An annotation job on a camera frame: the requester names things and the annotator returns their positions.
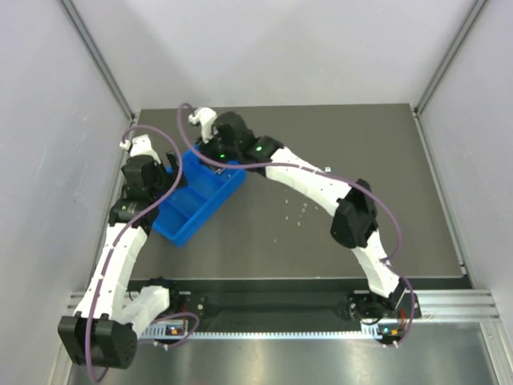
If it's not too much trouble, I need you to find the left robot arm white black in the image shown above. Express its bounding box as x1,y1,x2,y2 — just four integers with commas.
58,152,187,369

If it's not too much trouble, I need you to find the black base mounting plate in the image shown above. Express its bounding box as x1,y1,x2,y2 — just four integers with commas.
172,290,386,322

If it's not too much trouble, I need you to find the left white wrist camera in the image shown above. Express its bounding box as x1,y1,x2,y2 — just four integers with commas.
119,135,161,164

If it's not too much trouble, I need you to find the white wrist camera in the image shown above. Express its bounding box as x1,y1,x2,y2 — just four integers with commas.
119,135,161,164
188,107,218,144

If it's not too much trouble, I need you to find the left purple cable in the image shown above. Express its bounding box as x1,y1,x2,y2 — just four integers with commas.
85,124,200,382

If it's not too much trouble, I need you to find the blue plastic compartment bin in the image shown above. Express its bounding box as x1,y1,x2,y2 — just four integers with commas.
153,151,246,246

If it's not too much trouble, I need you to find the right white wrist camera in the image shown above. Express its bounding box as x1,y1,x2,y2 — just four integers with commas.
188,107,218,144

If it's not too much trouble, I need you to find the aluminium frame rail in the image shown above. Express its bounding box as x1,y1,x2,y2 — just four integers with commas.
414,289,499,323

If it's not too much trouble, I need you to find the grey slotted cable duct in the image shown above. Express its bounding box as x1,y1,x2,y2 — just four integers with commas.
140,322,401,341

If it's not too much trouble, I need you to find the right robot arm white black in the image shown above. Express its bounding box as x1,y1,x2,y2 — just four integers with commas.
188,107,406,318

